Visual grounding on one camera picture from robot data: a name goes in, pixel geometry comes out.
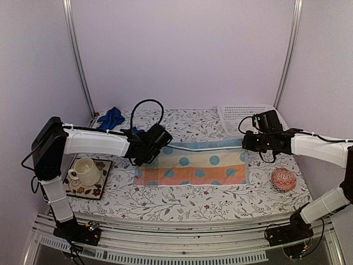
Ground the aluminium frame post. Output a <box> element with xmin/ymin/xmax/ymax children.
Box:
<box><xmin>62</xmin><ymin>0</ymin><xmax>95</xmax><ymax>118</ymax></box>
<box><xmin>273</xmin><ymin>0</ymin><xmax>303</xmax><ymax>110</ymax></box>

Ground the front aluminium rail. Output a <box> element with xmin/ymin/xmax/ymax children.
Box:
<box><xmin>24</xmin><ymin>213</ymin><xmax>346</xmax><ymax>264</ymax></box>

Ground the red white patterned bowl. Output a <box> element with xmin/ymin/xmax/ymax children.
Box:
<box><xmin>271</xmin><ymin>168</ymin><xmax>297</xmax><ymax>192</ymax></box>

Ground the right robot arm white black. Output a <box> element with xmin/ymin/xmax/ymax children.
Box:
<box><xmin>242</xmin><ymin>110</ymin><xmax>352</xmax><ymax>241</ymax></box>

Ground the floral square coaster tile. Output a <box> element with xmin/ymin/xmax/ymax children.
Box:
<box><xmin>63</xmin><ymin>157</ymin><xmax>113</xmax><ymax>200</ymax></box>

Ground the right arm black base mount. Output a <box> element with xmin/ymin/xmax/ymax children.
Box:
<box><xmin>264</xmin><ymin>212</ymin><xmax>314</xmax><ymax>246</ymax></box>

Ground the right aluminium frame post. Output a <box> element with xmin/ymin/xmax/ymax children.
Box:
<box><xmin>273</xmin><ymin>0</ymin><xmax>303</xmax><ymax>110</ymax></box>

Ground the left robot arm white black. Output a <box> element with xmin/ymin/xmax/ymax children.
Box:
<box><xmin>27</xmin><ymin>116</ymin><xmax>172</xmax><ymax>240</ymax></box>

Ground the white plastic perforated basket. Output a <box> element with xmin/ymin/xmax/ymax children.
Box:
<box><xmin>217</xmin><ymin>104</ymin><xmax>275</xmax><ymax>138</ymax></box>

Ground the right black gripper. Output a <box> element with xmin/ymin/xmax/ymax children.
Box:
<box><xmin>243</xmin><ymin>130</ymin><xmax>272</xmax><ymax>153</ymax></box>

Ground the left black braided cable loop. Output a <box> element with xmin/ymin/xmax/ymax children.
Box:
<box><xmin>129</xmin><ymin>98</ymin><xmax>165</xmax><ymax>133</ymax></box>

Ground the light blue orange dotted towel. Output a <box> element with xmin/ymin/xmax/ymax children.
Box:
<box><xmin>134</xmin><ymin>139</ymin><xmax>249</xmax><ymax>187</ymax></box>

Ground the cream ribbed mug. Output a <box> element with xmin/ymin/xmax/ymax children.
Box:
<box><xmin>68</xmin><ymin>157</ymin><xmax>101</xmax><ymax>186</ymax></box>

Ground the left aluminium frame post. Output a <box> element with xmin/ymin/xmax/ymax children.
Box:
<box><xmin>62</xmin><ymin>0</ymin><xmax>95</xmax><ymax>118</ymax></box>

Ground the dark blue towel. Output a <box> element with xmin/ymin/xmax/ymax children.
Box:
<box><xmin>97</xmin><ymin>107</ymin><xmax>131</xmax><ymax>131</ymax></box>

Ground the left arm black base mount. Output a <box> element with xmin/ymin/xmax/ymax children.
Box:
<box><xmin>53</xmin><ymin>216</ymin><xmax>102</xmax><ymax>246</ymax></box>

